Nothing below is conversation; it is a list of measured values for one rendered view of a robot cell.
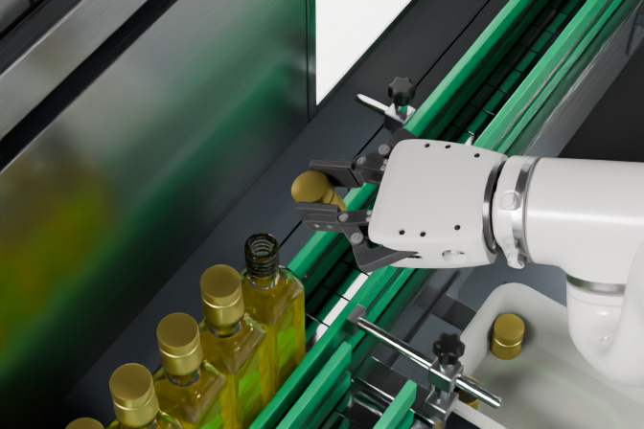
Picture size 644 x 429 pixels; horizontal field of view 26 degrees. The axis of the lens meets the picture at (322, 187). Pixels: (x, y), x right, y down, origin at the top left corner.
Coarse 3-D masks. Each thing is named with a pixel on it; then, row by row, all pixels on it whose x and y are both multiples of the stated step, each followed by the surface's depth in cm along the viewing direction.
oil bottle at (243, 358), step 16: (256, 320) 122; (208, 336) 120; (240, 336) 120; (256, 336) 121; (208, 352) 120; (224, 352) 119; (240, 352) 120; (256, 352) 122; (224, 368) 120; (240, 368) 121; (256, 368) 124; (240, 384) 123; (256, 384) 126; (240, 400) 125; (256, 400) 129; (240, 416) 127; (256, 416) 131
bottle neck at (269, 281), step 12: (252, 240) 120; (264, 240) 120; (276, 240) 120; (252, 252) 119; (264, 252) 122; (276, 252) 119; (252, 264) 120; (264, 264) 119; (276, 264) 121; (252, 276) 121; (264, 276) 121; (276, 276) 122; (264, 288) 122
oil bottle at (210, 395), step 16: (160, 368) 118; (208, 368) 118; (160, 384) 117; (192, 384) 117; (208, 384) 118; (224, 384) 119; (160, 400) 118; (176, 400) 117; (192, 400) 117; (208, 400) 118; (224, 400) 121; (176, 416) 118; (192, 416) 117; (208, 416) 120; (224, 416) 123
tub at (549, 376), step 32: (512, 288) 152; (480, 320) 150; (544, 320) 153; (480, 352) 154; (544, 352) 156; (576, 352) 153; (480, 384) 153; (512, 384) 153; (544, 384) 153; (576, 384) 153; (608, 384) 153; (480, 416) 143; (512, 416) 151; (544, 416) 151; (576, 416) 151; (608, 416) 151; (640, 416) 151
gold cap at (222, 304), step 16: (208, 272) 115; (224, 272) 115; (208, 288) 114; (224, 288) 114; (240, 288) 115; (208, 304) 115; (224, 304) 115; (240, 304) 116; (208, 320) 117; (224, 320) 117
